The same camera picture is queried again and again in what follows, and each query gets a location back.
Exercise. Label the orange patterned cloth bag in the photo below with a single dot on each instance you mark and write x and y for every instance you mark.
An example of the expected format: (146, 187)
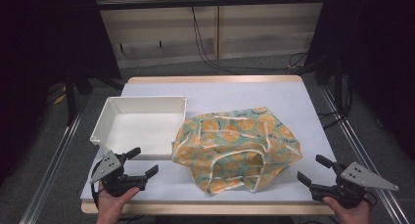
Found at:
(235, 145)

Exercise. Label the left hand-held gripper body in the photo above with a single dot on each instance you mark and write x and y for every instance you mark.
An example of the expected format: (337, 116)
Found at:
(112, 181)

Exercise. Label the black horizontal bar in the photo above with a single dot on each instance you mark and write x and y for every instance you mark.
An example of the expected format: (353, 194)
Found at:
(208, 2)

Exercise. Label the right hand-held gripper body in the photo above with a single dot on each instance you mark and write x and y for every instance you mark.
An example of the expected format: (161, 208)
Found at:
(352, 185)

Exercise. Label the yellow floor item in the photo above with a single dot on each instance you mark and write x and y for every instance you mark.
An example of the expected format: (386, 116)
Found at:
(60, 97)

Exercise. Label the white plastic tray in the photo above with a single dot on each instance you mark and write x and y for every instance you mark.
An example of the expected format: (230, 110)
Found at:
(143, 132)

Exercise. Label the person's left hand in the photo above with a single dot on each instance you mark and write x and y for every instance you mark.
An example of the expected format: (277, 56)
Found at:
(114, 206)

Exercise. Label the person's right hand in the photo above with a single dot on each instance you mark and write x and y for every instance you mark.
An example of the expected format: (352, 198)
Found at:
(347, 214)

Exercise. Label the black metal stand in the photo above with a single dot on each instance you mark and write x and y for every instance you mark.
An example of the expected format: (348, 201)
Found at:
(339, 87)
(70, 100)

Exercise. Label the aluminium floor rail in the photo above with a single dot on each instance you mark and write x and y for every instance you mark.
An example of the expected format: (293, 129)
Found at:
(49, 171)
(362, 155)

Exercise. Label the black curtain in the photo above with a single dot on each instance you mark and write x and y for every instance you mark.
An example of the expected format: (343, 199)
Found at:
(39, 54)
(381, 54)

